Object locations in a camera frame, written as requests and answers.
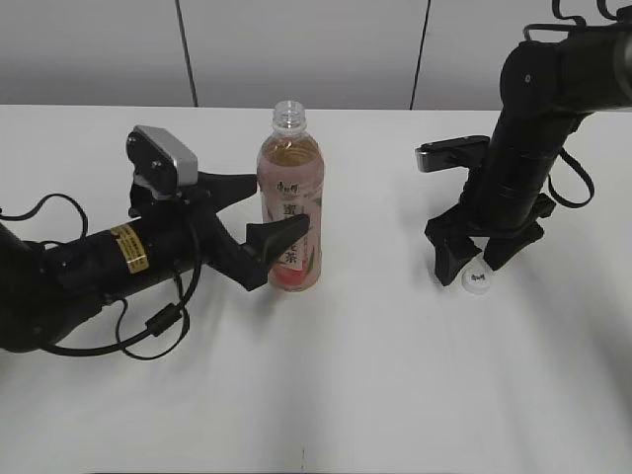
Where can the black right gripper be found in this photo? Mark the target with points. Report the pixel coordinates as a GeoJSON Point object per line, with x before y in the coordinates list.
{"type": "Point", "coordinates": [500, 198]}

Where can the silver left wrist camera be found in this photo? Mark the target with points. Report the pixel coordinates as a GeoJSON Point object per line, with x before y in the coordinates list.
{"type": "Point", "coordinates": [162, 164]}

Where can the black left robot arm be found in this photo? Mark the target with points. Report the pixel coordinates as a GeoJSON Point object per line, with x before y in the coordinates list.
{"type": "Point", "coordinates": [49, 288]}

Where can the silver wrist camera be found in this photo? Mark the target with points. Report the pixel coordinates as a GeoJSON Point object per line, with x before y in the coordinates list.
{"type": "Point", "coordinates": [162, 164]}
{"type": "Point", "coordinates": [464, 152]}

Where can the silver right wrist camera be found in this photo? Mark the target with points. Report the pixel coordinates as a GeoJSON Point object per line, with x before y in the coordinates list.
{"type": "Point", "coordinates": [464, 152]}

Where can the white bottle cap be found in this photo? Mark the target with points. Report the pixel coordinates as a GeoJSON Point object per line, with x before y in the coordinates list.
{"type": "Point", "coordinates": [476, 280]}

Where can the pink label tea bottle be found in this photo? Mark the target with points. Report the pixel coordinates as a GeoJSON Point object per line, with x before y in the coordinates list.
{"type": "Point", "coordinates": [291, 172]}

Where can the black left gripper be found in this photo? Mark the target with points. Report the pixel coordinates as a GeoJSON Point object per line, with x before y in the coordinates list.
{"type": "Point", "coordinates": [177, 233]}

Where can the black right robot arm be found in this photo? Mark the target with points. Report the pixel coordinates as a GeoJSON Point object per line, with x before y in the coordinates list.
{"type": "Point", "coordinates": [547, 90]}

